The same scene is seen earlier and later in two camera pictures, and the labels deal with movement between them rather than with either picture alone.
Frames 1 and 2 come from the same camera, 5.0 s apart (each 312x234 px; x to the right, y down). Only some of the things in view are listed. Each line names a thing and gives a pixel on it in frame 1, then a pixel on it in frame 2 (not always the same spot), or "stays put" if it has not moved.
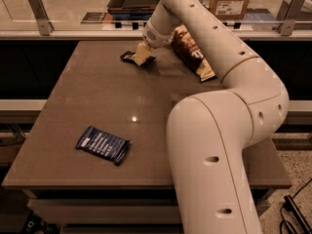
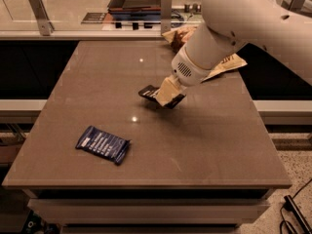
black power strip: (291, 206) stays put
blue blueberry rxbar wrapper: (103, 144) stays put
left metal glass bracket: (44, 22) stays put
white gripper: (157, 38) to (189, 69)
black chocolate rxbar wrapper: (127, 57) to (150, 93)
